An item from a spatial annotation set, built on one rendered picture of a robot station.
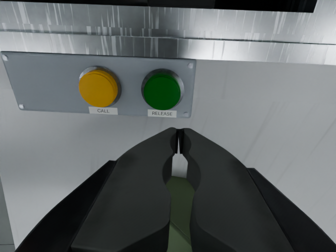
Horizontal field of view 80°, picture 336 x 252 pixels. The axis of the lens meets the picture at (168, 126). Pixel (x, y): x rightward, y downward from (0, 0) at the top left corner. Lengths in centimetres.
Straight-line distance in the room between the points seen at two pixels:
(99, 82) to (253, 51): 16
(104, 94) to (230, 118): 22
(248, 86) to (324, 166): 23
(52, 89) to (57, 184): 29
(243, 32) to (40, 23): 20
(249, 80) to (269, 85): 3
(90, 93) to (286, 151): 35
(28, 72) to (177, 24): 17
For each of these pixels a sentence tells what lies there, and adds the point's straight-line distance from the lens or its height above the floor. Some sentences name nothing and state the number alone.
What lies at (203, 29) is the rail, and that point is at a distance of 22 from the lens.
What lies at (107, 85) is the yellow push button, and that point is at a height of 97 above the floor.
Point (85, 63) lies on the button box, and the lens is 24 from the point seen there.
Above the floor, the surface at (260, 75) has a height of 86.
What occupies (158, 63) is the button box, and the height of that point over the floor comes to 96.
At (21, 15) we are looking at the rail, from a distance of 26.
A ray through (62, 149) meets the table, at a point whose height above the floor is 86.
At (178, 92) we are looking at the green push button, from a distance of 22.
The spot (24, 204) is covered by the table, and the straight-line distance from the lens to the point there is 61.
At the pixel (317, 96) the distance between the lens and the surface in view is 41.
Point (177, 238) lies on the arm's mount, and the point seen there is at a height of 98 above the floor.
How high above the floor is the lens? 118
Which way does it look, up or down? 62 degrees down
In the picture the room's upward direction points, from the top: 175 degrees counter-clockwise
